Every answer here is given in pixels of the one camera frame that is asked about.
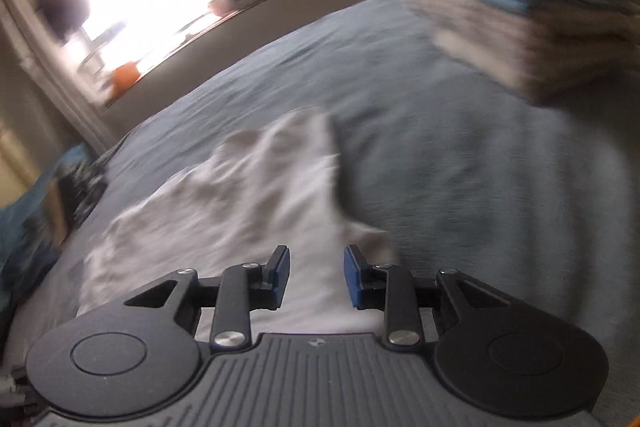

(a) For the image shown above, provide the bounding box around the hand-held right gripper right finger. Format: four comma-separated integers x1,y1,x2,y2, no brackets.
343,244,511,351

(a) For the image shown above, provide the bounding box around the blue pillow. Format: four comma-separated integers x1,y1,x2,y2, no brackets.
0,143,96,308

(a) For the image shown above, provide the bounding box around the orange box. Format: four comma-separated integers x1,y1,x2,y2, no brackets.
109,62,141,96

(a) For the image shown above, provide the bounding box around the black fuzzy object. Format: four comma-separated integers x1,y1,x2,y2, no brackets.
32,0,92,42

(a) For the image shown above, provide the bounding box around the folded cream cloth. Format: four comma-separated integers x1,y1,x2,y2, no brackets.
432,27,626,105

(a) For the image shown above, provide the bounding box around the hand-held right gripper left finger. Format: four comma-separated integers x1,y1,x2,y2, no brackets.
123,245,291,354

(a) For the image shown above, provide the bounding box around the dark plaid shirt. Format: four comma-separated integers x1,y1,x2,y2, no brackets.
59,159,110,228

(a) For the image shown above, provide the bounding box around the stack of folded towels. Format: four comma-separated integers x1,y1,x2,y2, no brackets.
400,0,640,82

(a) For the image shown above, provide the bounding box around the white shirt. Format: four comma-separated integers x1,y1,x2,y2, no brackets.
75,107,401,337

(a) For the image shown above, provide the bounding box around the beige curtain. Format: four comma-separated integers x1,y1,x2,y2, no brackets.
0,0,121,152

